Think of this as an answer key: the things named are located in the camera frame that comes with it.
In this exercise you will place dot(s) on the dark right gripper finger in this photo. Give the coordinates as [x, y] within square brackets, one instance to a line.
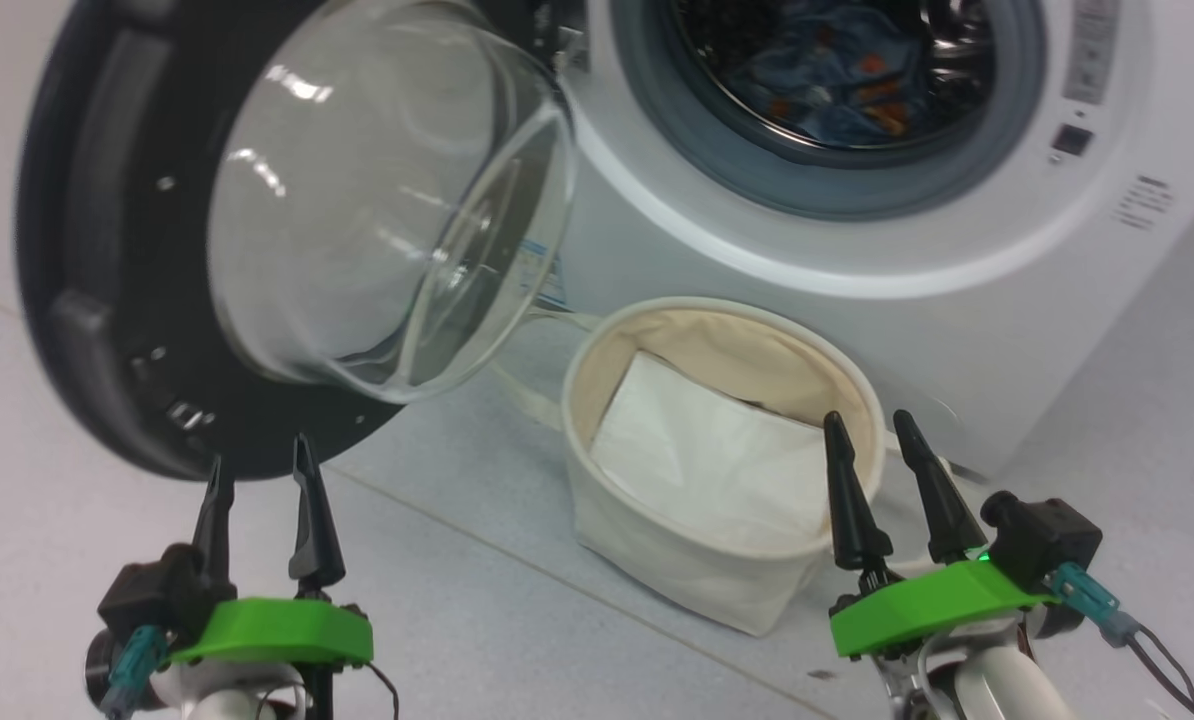
[852, 510]
[942, 500]

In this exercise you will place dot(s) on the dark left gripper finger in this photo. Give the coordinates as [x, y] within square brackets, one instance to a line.
[315, 530]
[217, 530]

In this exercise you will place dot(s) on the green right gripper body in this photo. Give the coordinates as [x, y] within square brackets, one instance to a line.
[927, 605]

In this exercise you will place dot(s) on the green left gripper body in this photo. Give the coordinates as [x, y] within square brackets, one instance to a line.
[277, 630]

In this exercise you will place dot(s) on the black round glass washer door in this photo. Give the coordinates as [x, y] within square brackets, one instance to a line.
[87, 250]

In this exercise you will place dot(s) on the blue orange-patterned garment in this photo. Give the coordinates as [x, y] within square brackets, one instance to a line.
[837, 70]

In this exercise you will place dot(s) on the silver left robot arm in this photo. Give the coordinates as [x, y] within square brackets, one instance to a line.
[207, 695]

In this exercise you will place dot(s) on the cream fabric laundry basket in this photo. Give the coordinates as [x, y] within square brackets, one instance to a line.
[677, 575]

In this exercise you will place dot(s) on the white front-load washing machine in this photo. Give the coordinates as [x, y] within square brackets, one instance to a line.
[857, 250]

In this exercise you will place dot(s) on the grey rubber door gasket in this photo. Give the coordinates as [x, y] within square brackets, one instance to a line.
[677, 130]

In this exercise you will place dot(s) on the blue energy label sticker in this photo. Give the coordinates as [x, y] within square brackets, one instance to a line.
[547, 280]

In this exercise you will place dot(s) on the grey printed instruction label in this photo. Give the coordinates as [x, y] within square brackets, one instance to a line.
[1092, 50]

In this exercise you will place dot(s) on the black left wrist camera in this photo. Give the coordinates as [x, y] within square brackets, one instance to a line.
[152, 600]

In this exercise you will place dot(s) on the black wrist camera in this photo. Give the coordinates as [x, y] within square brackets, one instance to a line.
[1047, 540]
[152, 600]

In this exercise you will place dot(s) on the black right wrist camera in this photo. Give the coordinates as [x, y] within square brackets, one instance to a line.
[1047, 540]

